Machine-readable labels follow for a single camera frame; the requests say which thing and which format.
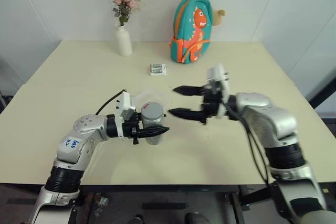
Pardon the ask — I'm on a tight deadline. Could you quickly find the white ceramic vase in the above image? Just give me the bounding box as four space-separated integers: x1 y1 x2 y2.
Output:
115 23 133 57

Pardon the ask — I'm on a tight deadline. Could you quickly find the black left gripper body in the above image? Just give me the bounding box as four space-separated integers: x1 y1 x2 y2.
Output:
122 112 144 146

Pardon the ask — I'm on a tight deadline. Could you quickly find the teal dinosaur backpack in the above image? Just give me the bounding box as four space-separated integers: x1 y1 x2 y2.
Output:
169 0 213 64

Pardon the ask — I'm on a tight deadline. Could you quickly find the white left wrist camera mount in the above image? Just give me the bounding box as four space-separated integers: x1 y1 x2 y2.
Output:
115 92 137 120

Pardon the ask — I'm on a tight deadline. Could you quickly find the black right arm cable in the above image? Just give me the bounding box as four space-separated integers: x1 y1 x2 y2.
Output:
221 99 271 187

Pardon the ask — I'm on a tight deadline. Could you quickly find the black metal table frame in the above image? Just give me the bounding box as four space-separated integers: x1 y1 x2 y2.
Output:
68 183 275 224

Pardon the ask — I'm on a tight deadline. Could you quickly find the small white printed box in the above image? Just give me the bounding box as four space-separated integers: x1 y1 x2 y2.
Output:
149 63 167 77

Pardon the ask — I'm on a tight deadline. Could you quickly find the clear plastic jar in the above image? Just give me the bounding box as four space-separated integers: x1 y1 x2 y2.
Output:
143 122 164 146

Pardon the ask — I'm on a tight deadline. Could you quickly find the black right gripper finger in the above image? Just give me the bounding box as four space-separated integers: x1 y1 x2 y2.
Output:
172 85 205 98
169 108 206 124

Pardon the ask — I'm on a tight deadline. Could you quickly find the clear jar grey lid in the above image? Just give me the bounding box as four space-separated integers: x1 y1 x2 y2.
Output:
140 102 164 126

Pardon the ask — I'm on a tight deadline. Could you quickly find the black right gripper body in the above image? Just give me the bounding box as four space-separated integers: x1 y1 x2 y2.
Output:
200 83 229 125

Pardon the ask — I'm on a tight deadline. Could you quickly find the brown plush toy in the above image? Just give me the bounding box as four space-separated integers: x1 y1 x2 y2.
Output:
211 7 227 27

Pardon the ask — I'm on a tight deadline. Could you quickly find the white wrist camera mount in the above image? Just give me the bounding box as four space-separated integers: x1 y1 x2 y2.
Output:
206 63 232 118
115 92 137 120

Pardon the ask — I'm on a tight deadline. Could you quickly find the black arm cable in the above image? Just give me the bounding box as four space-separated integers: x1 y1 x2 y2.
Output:
94 89 128 116
221 99 271 187

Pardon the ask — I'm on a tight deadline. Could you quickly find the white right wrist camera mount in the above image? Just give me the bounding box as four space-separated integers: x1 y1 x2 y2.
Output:
206 63 232 118

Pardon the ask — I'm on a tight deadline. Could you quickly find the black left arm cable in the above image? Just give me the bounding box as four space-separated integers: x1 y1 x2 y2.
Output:
94 89 128 116

